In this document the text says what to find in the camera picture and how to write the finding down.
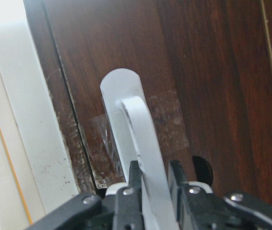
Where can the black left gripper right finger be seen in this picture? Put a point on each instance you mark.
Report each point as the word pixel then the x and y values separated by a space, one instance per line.
pixel 194 208

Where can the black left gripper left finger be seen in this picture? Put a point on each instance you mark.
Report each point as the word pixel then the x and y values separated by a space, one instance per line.
pixel 128 202

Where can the white drawer handle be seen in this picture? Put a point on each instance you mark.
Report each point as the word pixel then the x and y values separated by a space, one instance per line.
pixel 136 140

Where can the dark brown wooden drawer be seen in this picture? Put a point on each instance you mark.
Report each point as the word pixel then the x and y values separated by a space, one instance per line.
pixel 206 71

